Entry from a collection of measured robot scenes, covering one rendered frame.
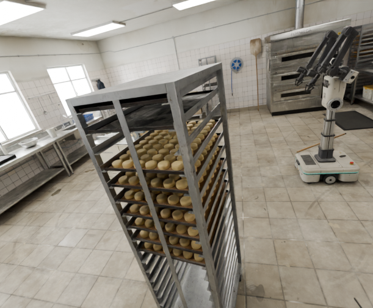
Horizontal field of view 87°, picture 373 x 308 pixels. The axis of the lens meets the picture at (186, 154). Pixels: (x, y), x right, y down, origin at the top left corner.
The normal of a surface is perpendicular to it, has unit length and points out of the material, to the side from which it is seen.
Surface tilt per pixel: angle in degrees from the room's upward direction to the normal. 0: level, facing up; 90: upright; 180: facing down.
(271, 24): 90
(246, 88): 90
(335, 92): 101
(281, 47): 90
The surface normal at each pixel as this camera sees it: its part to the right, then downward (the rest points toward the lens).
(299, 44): -0.22, 0.46
